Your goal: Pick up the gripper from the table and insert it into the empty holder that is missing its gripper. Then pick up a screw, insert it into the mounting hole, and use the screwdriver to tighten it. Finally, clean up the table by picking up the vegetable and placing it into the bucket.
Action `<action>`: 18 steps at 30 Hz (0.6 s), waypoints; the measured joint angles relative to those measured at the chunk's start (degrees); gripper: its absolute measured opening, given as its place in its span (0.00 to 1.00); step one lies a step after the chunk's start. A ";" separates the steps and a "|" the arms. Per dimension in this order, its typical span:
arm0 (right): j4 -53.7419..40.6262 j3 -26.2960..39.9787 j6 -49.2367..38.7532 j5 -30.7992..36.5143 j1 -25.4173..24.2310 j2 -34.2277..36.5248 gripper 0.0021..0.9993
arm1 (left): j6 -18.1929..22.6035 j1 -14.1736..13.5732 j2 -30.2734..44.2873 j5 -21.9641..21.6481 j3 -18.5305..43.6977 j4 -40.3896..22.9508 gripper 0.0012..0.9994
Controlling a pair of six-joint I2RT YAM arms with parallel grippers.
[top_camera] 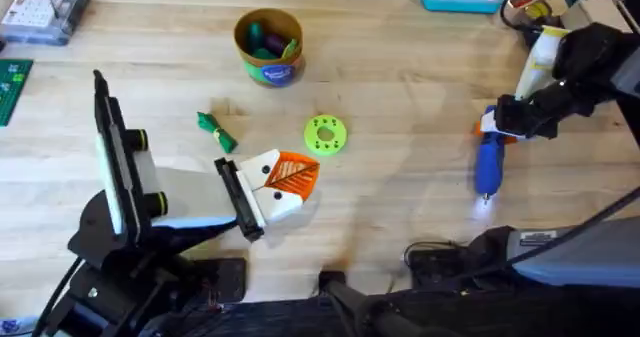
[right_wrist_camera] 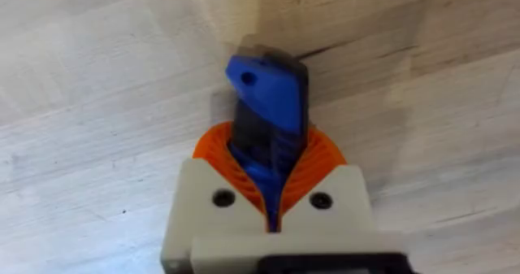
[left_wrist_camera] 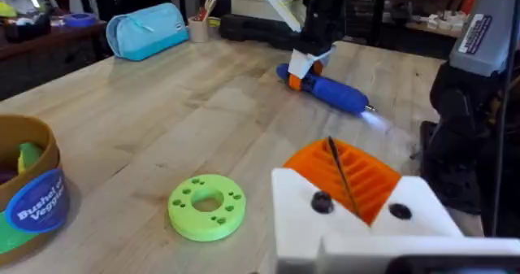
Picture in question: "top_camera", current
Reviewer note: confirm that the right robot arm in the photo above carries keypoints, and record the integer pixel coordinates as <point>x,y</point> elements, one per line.
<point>595,257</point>

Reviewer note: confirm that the white bottle with yellow label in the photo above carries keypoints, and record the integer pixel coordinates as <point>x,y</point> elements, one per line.
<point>537,62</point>

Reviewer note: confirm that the pale cardboard box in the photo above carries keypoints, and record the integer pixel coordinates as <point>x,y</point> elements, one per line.
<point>595,12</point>

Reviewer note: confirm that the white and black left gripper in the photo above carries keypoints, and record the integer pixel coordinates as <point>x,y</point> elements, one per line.
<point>195,192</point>

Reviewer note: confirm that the black upright left wrist plate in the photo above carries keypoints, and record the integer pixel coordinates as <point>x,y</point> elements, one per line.
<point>116,177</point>

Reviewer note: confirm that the green disc with holes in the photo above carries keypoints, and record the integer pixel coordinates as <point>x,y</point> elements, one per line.
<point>315,142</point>

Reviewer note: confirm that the blue electric screwdriver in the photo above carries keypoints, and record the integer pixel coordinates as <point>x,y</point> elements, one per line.
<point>489,169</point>

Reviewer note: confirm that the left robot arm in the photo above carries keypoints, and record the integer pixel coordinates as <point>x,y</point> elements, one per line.
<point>97,237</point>

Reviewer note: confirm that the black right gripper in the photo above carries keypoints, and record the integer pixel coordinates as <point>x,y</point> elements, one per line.
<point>545,109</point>

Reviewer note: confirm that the green board with blocks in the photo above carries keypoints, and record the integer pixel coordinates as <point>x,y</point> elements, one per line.
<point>11,89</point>

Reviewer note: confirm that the black rail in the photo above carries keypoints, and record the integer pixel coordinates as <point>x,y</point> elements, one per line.
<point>450,314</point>

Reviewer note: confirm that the clear box with white board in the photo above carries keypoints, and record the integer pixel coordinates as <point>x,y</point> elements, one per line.
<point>40,17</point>

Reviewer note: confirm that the green toy vegetable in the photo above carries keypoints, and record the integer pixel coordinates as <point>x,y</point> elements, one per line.
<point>220,134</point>

